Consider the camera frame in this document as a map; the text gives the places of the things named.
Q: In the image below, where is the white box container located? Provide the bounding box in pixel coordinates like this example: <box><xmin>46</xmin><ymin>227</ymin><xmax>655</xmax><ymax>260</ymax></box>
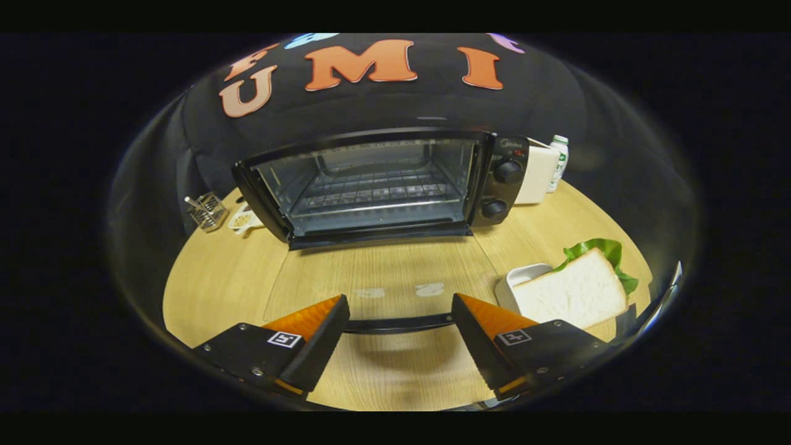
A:
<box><xmin>515</xmin><ymin>139</ymin><xmax>560</xmax><ymax>205</ymax></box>

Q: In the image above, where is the white bottle green label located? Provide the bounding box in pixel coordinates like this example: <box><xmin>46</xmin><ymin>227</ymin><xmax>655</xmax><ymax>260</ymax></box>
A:
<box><xmin>547</xmin><ymin>135</ymin><xmax>570</xmax><ymax>193</ymax></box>

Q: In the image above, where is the white bread lettuce sandwich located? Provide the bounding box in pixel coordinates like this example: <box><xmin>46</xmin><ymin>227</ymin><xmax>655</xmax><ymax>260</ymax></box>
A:
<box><xmin>513</xmin><ymin>238</ymin><xmax>640</xmax><ymax>330</ymax></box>

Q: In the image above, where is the small white dish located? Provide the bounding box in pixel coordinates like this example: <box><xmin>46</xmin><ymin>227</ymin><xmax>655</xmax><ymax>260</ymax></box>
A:
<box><xmin>227</xmin><ymin>201</ymin><xmax>264</xmax><ymax>236</ymax></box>

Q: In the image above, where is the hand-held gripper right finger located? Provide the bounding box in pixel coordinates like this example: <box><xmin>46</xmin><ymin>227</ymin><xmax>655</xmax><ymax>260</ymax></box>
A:
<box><xmin>451</xmin><ymin>292</ymin><xmax>610</xmax><ymax>400</ymax></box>

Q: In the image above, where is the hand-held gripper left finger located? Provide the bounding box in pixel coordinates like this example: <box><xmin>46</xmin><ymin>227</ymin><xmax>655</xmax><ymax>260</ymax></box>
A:
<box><xmin>193</xmin><ymin>294</ymin><xmax>351</xmax><ymax>397</ymax></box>

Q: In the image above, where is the white rectangular plate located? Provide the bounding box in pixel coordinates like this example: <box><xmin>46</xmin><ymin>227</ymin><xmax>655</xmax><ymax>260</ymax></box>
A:
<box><xmin>494</xmin><ymin>263</ymin><xmax>554</xmax><ymax>316</ymax></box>

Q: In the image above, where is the metal wire basket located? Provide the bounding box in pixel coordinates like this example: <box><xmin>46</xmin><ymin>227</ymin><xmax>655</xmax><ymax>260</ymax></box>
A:
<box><xmin>184</xmin><ymin>192</ymin><xmax>230</xmax><ymax>234</ymax></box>

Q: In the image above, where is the black toaster oven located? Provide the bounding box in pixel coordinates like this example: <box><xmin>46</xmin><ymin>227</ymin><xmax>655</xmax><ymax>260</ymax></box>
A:
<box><xmin>232</xmin><ymin>127</ymin><xmax>531</xmax><ymax>335</ymax></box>

